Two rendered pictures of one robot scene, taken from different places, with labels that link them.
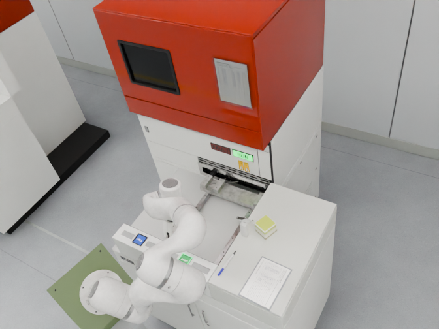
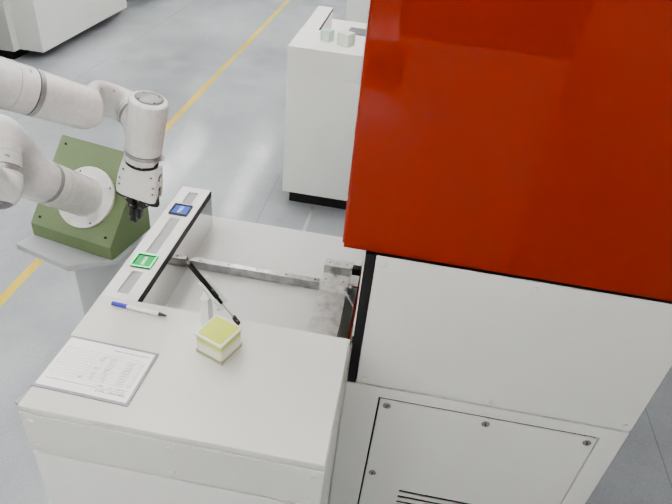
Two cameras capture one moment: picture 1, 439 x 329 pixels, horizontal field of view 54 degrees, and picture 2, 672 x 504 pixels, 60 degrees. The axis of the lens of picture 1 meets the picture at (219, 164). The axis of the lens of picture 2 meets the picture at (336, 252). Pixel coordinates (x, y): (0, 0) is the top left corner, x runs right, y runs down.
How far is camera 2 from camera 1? 1.51 m
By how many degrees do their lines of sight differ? 43
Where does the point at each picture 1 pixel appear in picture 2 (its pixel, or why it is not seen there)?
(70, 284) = (78, 155)
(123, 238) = (181, 195)
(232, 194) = (322, 307)
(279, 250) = (175, 379)
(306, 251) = (176, 424)
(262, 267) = (130, 359)
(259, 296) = (65, 365)
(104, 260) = not seen: hidden behind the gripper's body
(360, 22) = not seen: outside the picture
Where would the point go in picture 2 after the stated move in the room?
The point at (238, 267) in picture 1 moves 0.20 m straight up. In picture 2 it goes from (130, 327) to (118, 258)
